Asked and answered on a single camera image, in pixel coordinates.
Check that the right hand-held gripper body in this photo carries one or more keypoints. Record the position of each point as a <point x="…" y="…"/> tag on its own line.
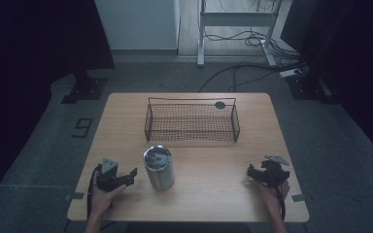
<point x="273" y="171"/>

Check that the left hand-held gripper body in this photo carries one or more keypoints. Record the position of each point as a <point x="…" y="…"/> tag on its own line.
<point x="108" y="174"/>

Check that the silver metal can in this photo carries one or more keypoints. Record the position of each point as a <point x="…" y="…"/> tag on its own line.
<point x="159" y="166"/>

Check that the person's right hand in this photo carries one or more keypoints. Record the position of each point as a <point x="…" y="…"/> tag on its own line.
<point x="273" y="194"/>

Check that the person's left hand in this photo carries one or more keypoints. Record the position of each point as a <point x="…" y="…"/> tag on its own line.
<point x="102" y="199"/>

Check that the grey tape strip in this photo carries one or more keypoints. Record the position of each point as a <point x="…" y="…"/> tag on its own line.
<point x="299" y="197"/>
<point x="74" y="195"/>

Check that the black table grommet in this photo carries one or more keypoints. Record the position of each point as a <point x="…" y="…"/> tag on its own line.
<point x="220" y="105"/>

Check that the black stand base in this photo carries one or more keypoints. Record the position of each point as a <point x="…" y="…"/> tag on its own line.
<point x="307" y="85"/>
<point x="85" y="89"/>

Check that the white power strip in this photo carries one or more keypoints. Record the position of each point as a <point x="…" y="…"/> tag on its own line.
<point x="290" y="72"/>

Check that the dark curtain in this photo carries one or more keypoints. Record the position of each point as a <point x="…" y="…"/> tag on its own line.
<point x="349" y="64"/>
<point x="29" y="64"/>

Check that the white metal desk frame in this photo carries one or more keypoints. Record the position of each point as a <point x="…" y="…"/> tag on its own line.
<point x="236" y="22"/>

